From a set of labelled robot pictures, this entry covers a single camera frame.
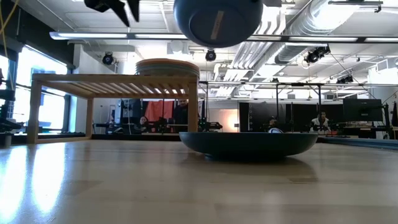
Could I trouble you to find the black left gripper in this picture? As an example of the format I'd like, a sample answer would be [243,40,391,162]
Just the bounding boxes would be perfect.
[83,0,141,28]

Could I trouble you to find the blue plate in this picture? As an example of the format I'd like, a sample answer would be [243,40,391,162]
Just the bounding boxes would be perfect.
[173,0,264,49]

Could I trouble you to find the dark teal plate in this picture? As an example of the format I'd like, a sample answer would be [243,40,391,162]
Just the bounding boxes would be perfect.
[178,131,320,162]

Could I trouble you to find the light wooden slatted shelf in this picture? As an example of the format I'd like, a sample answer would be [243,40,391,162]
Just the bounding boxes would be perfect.
[27,73,199,144]

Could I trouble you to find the long ceiling light strip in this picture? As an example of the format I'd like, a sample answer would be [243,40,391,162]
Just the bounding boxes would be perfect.
[49,30,398,44]

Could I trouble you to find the red cloth panel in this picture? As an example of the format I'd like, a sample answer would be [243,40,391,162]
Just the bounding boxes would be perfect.
[144,100,174,123]

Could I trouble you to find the person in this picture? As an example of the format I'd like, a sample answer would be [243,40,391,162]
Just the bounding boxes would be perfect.
[136,115,150,134]
[310,111,331,133]
[172,98,190,133]
[266,116,282,133]

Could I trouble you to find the black partition panel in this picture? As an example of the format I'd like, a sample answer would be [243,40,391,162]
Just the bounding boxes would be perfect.
[238,101,279,133]

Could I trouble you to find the black ceiling lamp cluster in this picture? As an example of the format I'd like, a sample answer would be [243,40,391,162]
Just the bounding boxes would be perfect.
[303,45,331,65]

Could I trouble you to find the small black ceiling lamps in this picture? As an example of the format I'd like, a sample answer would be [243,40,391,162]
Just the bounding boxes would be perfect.
[336,74,354,85]

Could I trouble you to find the black computer monitor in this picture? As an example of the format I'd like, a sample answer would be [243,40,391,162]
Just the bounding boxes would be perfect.
[343,98,384,123]

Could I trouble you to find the yellow hanging cable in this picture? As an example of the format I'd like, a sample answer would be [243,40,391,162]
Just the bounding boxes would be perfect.
[0,0,20,91]

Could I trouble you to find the black metal rig frame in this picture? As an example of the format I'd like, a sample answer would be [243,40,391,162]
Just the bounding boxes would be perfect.
[198,80,398,132]

